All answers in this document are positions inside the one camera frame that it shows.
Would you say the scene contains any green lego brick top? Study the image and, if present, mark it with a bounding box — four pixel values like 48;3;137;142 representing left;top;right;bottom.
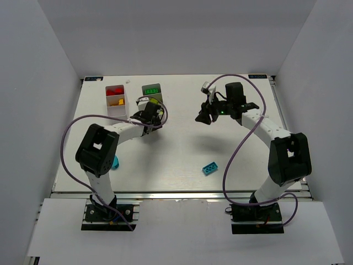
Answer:
145;88;159;94

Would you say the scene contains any red 2x3 lego brick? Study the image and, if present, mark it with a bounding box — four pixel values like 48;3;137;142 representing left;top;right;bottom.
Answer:
106;89;116;96

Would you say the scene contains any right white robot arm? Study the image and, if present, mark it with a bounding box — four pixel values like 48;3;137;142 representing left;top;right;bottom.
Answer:
195;82;312;206

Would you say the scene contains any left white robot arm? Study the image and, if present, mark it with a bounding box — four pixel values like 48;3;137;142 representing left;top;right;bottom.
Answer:
75;101;166;208

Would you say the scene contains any right white divided container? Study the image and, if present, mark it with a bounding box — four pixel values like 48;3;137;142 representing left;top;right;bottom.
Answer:
142;83;163;102

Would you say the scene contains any white divided container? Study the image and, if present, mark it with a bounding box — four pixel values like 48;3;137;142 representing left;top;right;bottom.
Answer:
105;84;129;120
142;83;163;102

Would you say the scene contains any left white divided container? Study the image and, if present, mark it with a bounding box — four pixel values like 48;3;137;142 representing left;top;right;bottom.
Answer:
105;84;129;120

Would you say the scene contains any blue 2x3 lego brick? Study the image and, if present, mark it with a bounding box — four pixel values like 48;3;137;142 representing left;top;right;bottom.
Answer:
202;162;218;176

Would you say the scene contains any blue heart lego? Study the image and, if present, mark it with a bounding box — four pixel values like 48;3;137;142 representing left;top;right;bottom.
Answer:
111;156;120;169

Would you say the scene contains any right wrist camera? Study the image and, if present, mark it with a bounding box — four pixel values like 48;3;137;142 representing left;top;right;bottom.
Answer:
201;82;216;104

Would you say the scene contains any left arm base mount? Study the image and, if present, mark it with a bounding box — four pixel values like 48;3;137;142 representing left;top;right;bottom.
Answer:
81;195;139;231

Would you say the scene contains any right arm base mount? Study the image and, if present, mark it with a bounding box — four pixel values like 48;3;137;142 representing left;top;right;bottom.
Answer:
224;203;284;235

